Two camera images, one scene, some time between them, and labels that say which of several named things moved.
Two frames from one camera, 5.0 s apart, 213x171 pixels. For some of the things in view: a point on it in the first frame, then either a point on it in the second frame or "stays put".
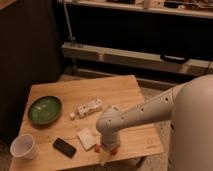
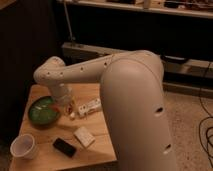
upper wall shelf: (187, 8) stays put
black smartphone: (64, 148) stays put
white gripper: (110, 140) to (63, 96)
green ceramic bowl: (44, 110) stays put
